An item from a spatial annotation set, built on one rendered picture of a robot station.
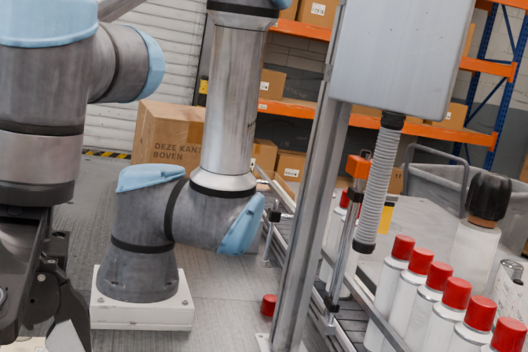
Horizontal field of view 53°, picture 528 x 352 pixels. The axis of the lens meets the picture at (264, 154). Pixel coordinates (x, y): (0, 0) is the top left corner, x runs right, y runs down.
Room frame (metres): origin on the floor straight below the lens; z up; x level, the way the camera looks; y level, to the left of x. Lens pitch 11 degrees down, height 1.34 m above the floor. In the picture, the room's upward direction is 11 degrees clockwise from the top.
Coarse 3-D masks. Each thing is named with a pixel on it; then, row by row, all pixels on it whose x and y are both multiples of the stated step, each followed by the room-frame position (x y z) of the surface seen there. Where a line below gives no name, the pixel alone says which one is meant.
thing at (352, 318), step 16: (256, 192) 1.67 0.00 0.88; (272, 192) 1.71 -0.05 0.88; (288, 224) 1.41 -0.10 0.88; (288, 240) 1.28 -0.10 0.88; (320, 288) 1.03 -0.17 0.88; (352, 304) 0.98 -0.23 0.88; (336, 320) 0.91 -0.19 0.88; (352, 320) 0.92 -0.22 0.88; (368, 320) 0.93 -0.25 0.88; (352, 336) 0.86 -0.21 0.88
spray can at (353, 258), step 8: (360, 208) 1.00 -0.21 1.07; (344, 216) 1.02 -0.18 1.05; (336, 240) 1.02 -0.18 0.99; (336, 248) 1.01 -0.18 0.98; (352, 248) 0.99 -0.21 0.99; (352, 256) 1.00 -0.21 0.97; (352, 264) 1.00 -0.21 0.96; (352, 272) 1.00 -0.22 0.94; (328, 280) 1.01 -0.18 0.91; (328, 288) 1.01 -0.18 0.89; (344, 288) 1.00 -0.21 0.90; (344, 296) 1.00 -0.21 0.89
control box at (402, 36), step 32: (352, 0) 0.79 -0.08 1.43; (384, 0) 0.77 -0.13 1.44; (416, 0) 0.76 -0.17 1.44; (448, 0) 0.75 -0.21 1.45; (352, 32) 0.79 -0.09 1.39; (384, 32) 0.77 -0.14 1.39; (416, 32) 0.76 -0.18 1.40; (448, 32) 0.74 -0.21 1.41; (352, 64) 0.78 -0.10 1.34; (384, 64) 0.77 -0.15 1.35; (416, 64) 0.75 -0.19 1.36; (448, 64) 0.74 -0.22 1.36; (352, 96) 0.78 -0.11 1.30; (384, 96) 0.76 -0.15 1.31; (416, 96) 0.75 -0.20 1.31; (448, 96) 0.74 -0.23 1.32
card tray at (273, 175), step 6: (258, 174) 2.06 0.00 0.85; (270, 174) 2.07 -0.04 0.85; (276, 174) 2.05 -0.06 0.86; (276, 180) 2.04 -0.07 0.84; (282, 180) 1.96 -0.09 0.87; (258, 186) 1.93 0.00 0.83; (264, 186) 1.95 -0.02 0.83; (282, 186) 1.94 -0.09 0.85; (288, 186) 1.87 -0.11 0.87; (288, 192) 1.86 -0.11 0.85; (294, 192) 1.80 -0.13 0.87; (294, 198) 1.79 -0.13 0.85
